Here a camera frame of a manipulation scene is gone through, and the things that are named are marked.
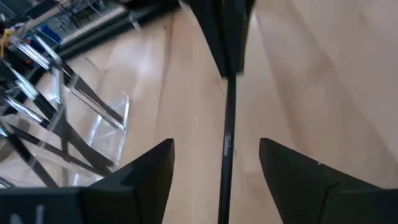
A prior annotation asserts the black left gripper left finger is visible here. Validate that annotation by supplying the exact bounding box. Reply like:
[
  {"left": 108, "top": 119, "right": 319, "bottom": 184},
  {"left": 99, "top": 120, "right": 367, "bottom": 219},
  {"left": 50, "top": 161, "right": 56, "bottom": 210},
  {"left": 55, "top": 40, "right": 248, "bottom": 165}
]
[{"left": 0, "top": 138, "right": 176, "bottom": 224}]

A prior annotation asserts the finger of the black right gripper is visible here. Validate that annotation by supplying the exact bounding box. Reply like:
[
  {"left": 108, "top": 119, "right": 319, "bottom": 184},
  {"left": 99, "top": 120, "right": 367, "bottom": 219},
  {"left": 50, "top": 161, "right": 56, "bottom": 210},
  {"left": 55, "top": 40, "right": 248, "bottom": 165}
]
[
  {"left": 223, "top": 0, "right": 256, "bottom": 77},
  {"left": 182, "top": 0, "right": 229, "bottom": 75}
]

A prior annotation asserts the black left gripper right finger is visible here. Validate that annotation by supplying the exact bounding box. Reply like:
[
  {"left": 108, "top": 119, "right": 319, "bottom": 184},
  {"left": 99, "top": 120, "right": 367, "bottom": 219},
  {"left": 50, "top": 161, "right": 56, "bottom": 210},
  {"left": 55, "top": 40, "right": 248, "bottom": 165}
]
[{"left": 259, "top": 138, "right": 398, "bottom": 224}]

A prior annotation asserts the clear acrylic container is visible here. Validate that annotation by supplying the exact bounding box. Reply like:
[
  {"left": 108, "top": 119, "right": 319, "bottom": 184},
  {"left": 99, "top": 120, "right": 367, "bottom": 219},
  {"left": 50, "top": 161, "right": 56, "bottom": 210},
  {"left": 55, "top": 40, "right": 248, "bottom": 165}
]
[{"left": 0, "top": 30, "right": 131, "bottom": 189}]

